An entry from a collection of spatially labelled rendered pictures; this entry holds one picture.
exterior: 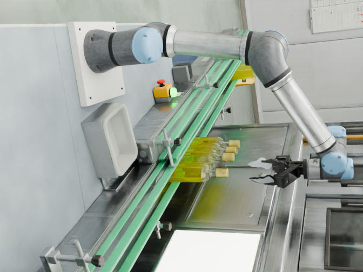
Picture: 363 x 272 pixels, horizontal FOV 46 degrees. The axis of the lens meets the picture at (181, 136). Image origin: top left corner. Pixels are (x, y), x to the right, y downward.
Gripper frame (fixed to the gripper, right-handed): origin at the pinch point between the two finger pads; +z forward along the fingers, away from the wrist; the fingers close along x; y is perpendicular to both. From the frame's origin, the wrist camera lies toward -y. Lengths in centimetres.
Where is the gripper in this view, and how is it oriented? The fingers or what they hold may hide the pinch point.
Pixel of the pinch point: (251, 172)
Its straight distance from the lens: 163.6
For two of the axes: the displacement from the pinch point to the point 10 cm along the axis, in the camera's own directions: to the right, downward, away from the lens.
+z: -9.4, 0.4, 3.4
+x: -1.6, -9.3, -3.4
